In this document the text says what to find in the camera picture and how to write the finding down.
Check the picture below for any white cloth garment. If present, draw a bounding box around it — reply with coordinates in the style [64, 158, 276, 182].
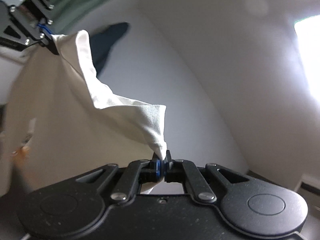
[1, 30, 167, 194]

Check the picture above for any dark teal hanging jacket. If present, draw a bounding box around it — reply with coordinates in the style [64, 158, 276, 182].
[89, 22, 130, 76]

